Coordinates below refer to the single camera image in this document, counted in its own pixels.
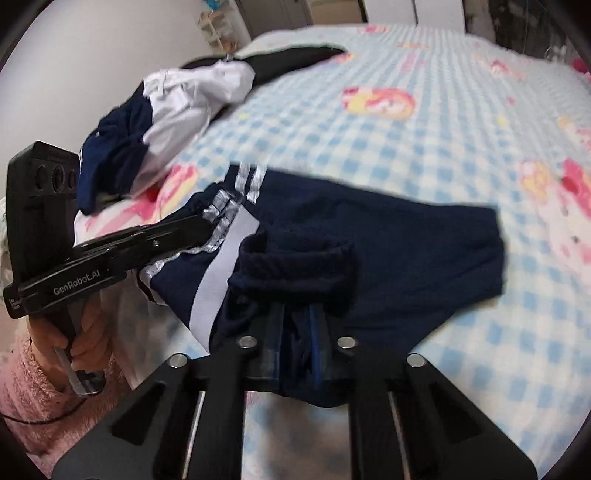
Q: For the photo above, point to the navy blue pants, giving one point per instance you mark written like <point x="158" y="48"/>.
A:
<point x="392" y="240"/>

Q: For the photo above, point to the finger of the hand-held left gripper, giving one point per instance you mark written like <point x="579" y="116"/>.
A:
<point x="171" y="249"/>
<point x="152" y="228"/>

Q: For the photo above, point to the black garment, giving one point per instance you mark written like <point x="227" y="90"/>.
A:
<point x="286" y="60"/>

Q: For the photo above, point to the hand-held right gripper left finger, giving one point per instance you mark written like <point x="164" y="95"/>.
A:
<point x="272" y="360"/>

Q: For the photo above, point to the checkered printed blanket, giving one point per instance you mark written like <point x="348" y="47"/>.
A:
<point x="415" y="138"/>

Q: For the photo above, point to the person's left forearm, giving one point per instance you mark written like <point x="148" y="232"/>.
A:
<point x="32" y="397"/>

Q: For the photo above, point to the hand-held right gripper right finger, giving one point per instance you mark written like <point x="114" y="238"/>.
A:
<point x="318" y="360"/>

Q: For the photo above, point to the navy and white jacket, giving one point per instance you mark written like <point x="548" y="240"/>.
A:
<point x="175" y="120"/>

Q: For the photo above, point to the person's left hand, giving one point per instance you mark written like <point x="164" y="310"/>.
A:
<point x="92" y="337"/>

